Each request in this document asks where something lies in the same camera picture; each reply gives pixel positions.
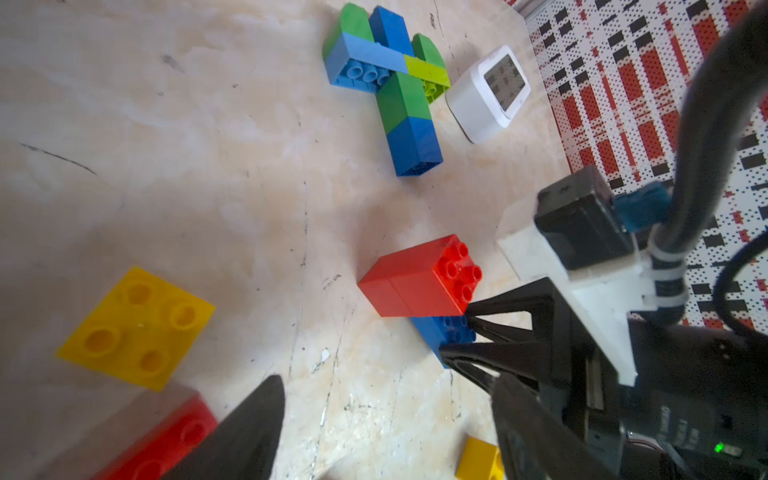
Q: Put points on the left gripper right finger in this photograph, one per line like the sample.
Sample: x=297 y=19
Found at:
x=533 y=444

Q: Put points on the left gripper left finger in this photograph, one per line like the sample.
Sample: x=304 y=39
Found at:
x=244 y=445

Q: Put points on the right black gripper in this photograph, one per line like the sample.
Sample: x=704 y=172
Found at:
x=699 y=400

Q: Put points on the red small lego brick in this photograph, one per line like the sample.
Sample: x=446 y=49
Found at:
x=457 y=274

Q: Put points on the red square lego brick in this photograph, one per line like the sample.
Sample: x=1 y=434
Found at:
x=404 y=283

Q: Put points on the lime green long lego brick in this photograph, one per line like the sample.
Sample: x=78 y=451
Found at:
x=434 y=77

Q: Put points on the green curved lego brick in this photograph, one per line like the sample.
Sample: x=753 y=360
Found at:
x=425 y=49
x=353 y=20

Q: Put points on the light blue long lego brick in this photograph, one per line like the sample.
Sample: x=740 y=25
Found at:
x=362 y=65

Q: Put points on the blue square lego brick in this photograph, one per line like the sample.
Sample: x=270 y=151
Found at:
x=389 y=29

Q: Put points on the green square lego brick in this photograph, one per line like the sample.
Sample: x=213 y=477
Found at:
x=401 y=96

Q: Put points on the yellow square lego brick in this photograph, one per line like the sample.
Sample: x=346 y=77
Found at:
x=480 y=461

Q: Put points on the red long lego brick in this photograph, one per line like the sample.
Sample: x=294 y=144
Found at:
x=166 y=445

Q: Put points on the yellow tall lego brick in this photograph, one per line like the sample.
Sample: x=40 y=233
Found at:
x=140 y=331

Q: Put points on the white digital clock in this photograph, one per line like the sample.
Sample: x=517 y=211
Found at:
x=486 y=97

